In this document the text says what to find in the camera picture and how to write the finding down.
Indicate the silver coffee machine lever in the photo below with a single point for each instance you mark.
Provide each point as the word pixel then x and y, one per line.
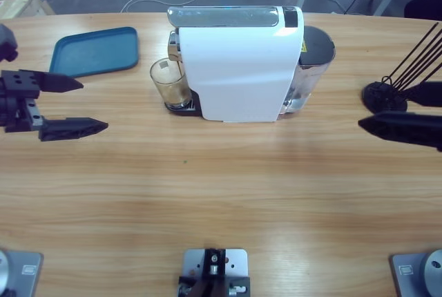
pixel 221 16

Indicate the clear drinking glass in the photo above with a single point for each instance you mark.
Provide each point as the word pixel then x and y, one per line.
pixel 171 86

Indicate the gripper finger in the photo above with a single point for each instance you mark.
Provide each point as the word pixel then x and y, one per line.
pixel 407 127
pixel 428 94

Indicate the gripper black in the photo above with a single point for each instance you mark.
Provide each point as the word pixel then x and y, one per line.
pixel 17 110

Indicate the coffee machine water tank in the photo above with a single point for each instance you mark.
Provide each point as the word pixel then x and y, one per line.
pixel 312 69

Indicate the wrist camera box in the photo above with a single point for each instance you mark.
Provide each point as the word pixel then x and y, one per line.
pixel 7 41

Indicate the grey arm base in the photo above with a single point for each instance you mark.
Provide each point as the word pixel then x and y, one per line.
pixel 20 276
pixel 414 276

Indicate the white capsule coffee machine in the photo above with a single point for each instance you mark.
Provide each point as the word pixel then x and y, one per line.
pixel 238 69

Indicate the light wooden crate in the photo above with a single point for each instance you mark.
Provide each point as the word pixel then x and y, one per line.
pixel 20 3

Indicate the blue plastic tray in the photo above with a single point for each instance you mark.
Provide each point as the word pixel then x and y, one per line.
pixel 93 52

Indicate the metal grille drip tray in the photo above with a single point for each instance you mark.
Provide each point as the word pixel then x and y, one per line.
pixel 188 112

